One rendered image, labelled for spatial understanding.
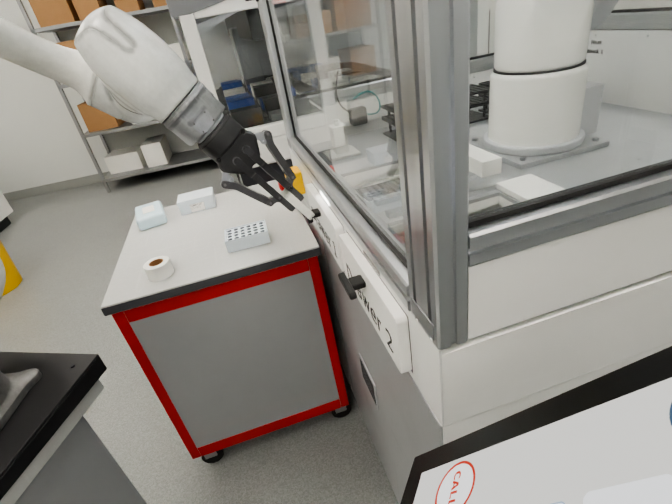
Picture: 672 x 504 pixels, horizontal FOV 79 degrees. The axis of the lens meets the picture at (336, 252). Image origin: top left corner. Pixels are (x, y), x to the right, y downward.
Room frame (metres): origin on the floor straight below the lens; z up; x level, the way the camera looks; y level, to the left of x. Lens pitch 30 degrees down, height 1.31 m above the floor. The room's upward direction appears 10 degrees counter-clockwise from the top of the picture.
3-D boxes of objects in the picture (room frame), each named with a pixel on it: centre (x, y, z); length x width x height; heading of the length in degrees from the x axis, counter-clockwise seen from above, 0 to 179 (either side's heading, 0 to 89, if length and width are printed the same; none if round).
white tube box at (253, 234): (1.09, 0.25, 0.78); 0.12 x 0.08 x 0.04; 99
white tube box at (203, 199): (1.44, 0.47, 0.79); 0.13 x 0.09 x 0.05; 100
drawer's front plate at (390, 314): (0.58, -0.05, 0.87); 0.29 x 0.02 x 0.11; 11
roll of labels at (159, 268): (0.99, 0.48, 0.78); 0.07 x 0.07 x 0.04
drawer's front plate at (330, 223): (0.89, 0.01, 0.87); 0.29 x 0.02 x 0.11; 11
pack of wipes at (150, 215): (1.40, 0.63, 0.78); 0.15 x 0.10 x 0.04; 21
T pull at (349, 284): (0.58, -0.02, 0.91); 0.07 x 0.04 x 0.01; 11
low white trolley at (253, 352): (1.24, 0.38, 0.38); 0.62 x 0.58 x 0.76; 11
